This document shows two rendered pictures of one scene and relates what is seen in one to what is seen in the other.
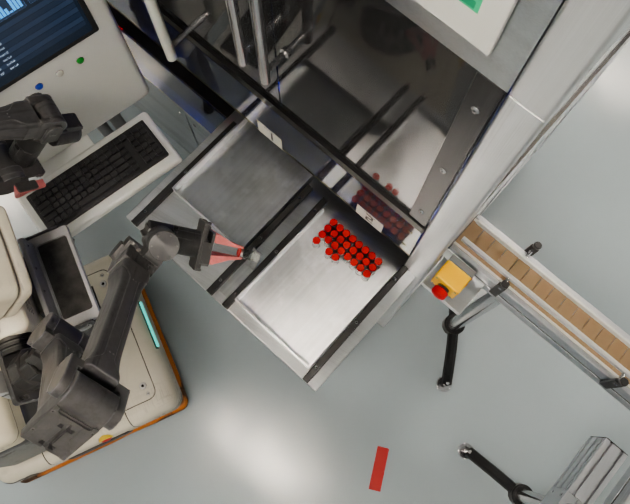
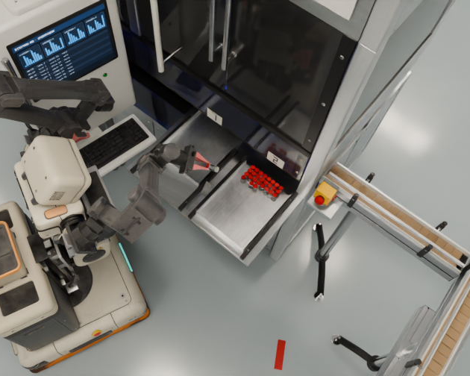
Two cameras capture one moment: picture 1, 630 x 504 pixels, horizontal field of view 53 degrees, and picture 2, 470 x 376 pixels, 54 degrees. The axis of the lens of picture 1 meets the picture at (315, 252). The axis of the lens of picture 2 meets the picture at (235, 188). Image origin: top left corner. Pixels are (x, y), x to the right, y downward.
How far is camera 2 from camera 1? 0.58 m
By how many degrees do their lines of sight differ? 13
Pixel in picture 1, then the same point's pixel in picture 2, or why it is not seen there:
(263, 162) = (208, 137)
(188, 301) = (147, 249)
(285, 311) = (226, 219)
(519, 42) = (362, 11)
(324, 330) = (251, 230)
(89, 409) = (151, 208)
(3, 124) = (81, 89)
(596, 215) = (403, 190)
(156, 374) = (131, 288)
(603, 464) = (425, 321)
